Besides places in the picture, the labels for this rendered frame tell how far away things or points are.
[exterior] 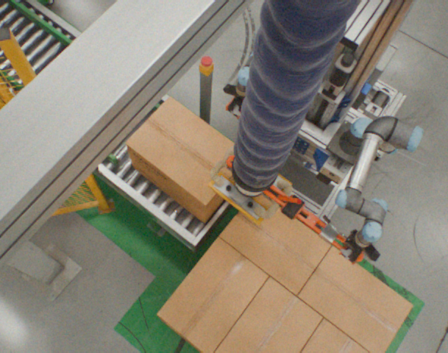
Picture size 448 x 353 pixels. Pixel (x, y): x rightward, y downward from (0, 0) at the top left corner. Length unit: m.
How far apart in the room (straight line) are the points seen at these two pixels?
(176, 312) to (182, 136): 1.04
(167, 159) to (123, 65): 2.22
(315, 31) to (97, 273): 2.78
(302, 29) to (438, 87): 3.44
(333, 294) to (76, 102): 2.69
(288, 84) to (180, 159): 1.48
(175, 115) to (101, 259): 1.29
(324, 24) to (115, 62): 0.71
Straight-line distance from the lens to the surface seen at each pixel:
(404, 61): 4.65
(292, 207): 2.44
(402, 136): 2.33
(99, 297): 3.67
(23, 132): 0.62
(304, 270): 3.15
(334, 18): 1.26
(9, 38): 1.93
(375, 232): 2.15
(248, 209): 2.53
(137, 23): 0.67
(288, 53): 1.34
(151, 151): 2.87
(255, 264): 3.11
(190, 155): 2.85
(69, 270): 3.73
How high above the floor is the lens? 3.58
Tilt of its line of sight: 70 degrees down
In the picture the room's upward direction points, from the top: 8 degrees clockwise
